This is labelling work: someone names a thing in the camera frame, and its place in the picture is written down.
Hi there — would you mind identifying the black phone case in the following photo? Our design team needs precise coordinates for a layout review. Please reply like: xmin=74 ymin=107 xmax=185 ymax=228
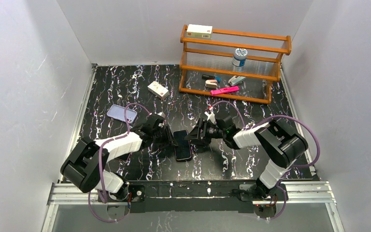
xmin=173 ymin=130 xmax=192 ymax=154

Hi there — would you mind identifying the white smartphone dark screen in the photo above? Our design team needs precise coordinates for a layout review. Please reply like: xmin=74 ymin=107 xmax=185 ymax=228
xmin=175 ymin=152 xmax=192 ymax=162

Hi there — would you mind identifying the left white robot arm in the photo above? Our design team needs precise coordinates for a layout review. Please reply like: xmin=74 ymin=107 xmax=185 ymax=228
xmin=60 ymin=113 xmax=178 ymax=201

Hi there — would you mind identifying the lavender smartphone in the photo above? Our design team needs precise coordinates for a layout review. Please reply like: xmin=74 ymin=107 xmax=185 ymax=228
xmin=106 ymin=104 xmax=137 ymax=123

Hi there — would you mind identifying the pink-edged dark smartphone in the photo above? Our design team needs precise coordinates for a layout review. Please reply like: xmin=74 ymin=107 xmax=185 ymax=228
xmin=117 ymin=153 xmax=131 ymax=161

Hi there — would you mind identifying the white red small box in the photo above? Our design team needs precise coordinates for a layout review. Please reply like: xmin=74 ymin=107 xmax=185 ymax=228
xmin=147 ymin=81 xmax=169 ymax=100

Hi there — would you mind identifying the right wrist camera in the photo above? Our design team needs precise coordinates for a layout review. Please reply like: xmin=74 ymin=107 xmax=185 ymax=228
xmin=204 ymin=106 xmax=216 ymax=124

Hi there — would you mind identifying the pink highlighter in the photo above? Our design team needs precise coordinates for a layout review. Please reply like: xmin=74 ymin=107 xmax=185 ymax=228
xmin=210 ymin=86 xmax=240 ymax=96

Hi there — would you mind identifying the white box on shelf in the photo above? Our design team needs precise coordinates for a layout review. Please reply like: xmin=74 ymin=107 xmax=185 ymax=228
xmin=186 ymin=24 xmax=213 ymax=39

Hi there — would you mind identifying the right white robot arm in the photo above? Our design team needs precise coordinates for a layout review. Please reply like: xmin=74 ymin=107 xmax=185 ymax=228
xmin=185 ymin=111 xmax=309 ymax=198

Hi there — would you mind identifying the black teal marker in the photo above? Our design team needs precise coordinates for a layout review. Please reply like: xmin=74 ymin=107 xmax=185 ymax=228
xmin=201 ymin=74 xmax=221 ymax=82

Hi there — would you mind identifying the blue white round jar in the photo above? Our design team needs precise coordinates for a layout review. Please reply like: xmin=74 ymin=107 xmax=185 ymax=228
xmin=232 ymin=48 xmax=248 ymax=67

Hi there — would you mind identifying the orange wooden shelf rack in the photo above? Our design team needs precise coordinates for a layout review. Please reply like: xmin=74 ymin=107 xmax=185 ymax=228
xmin=179 ymin=25 xmax=292 ymax=104

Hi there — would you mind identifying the beige small stapler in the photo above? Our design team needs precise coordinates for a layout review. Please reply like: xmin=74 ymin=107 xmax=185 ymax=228
xmin=205 ymin=79 xmax=218 ymax=89

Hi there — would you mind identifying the white teal stapler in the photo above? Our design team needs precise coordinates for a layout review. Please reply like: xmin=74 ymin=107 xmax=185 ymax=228
xmin=228 ymin=75 xmax=246 ymax=87

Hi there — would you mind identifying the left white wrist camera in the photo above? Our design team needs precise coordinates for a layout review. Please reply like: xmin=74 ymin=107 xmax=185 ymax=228
xmin=158 ymin=112 xmax=166 ymax=118

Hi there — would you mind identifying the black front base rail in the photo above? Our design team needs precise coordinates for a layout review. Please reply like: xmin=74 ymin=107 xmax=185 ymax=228
xmin=128 ymin=180 xmax=270 ymax=213

